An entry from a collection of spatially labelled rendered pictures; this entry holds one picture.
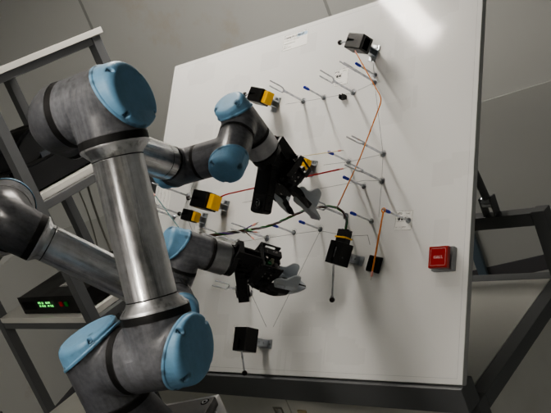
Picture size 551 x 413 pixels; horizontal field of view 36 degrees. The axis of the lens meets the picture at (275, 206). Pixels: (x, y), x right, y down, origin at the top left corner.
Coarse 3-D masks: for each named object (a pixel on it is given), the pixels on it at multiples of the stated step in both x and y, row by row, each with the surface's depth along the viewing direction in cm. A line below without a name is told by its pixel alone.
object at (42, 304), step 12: (60, 276) 291; (36, 288) 287; (48, 288) 281; (60, 288) 276; (96, 288) 267; (24, 300) 283; (36, 300) 278; (48, 300) 273; (60, 300) 268; (72, 300) 264; (96, 300) 267; (36, 312) 281; (48, 312) 276; (60, 312) 272; (72, 312) 267
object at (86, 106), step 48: (48, 96) 136; (96, 96) 131; (144, 96) 136; (96, 144) 132; (144, 144) 136; (144, 192) 135; (144, 240) 133; (144, 288) 133; (144, 336) 132; (192, 336) 133; (144, 384) 134; (192, 384) 133
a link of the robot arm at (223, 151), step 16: (224, 128) 171; (240, 128) 171; (208, 144) 170; (224, 144) 167; (240, 144) 168; (192, 160) 171; (208, 160) 168; (224, 160) 165; (240, 160) 166; (208, 176) 173; (224, 176) 168; (240, 176) 168
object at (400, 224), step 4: (396, 212) 205; (400, 212) 204; (404, 212) 203; (408, 212) 202; (412, 212) 202; (396, 216) 205; (404, 216) 203; (408, 216) 202; (396, 220) 204; (400, 220) 203; (404, 220) 203; (396, 224) 204; (400, 224) 203; (404, 224) 202; (408, 224) 201; (396, 228) 204; (400, 228) 203; (404, 228) 202; (408, 228) 201
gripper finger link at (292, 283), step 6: (294, 276) 191; (300, 276) 191; (276, 282) 191; (282, 282) 191; (288, 282) 192; (294, 282) 192; (282, 288) 192; (288, 288) 193; (294, 288) 194; (300, 288) 195
